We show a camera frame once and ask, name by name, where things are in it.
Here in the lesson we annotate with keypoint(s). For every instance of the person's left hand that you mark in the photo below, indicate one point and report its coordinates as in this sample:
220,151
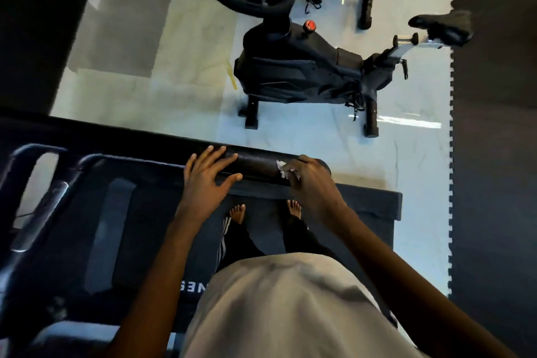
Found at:
206,184

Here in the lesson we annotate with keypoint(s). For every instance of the person's right hand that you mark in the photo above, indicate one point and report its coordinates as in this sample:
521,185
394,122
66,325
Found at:
317,187

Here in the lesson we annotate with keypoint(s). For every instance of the small white wipe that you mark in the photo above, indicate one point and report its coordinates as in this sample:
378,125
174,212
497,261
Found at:
286,171

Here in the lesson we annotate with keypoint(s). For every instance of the black treadmill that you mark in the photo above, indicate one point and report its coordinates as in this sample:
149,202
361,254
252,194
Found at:
126,219

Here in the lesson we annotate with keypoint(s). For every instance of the person's left forearm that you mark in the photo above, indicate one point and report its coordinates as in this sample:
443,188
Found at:
155,303

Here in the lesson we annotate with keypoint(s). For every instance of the person's right forearm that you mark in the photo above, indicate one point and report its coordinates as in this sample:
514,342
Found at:
419,295

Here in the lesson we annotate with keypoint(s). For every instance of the person's bare foot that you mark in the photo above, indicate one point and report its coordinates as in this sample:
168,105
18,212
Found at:
237,213
294,208

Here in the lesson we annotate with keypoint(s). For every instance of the black striped trousers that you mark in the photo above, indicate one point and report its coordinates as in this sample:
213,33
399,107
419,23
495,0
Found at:
268,240

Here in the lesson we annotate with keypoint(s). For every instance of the black interlocking foam mat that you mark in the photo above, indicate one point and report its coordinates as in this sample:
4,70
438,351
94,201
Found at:
495,135

